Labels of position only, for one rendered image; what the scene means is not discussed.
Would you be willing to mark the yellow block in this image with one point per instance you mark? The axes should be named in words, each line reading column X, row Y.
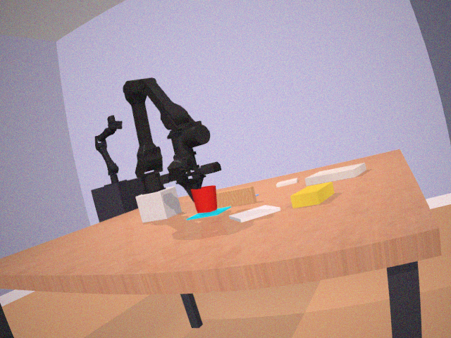
column 312, row 195

